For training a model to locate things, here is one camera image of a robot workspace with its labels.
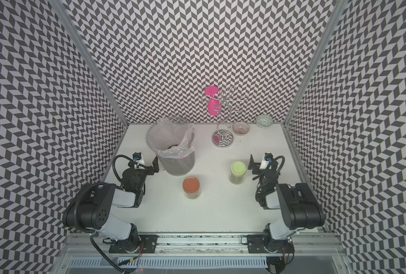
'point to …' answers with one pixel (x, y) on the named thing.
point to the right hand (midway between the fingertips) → (260, 157)
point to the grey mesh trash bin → (175, 166)
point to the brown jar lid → (191, 184)
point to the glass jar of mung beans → (192, 196)
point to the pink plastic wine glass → (214, 105)
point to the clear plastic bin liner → (173, 136)
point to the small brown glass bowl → (240, 128)
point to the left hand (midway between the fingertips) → (148, 157)
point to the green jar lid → (238, 168)
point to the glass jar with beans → (236, 180)
